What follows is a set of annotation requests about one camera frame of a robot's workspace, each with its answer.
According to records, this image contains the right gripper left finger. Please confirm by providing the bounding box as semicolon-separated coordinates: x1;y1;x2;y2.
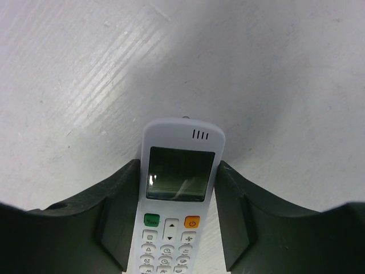
1;159;140;273

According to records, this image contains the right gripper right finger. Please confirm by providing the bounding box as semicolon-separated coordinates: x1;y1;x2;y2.
215;162;364;273

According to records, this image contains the white remote control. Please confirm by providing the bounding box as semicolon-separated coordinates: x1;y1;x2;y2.
130;118;225;273

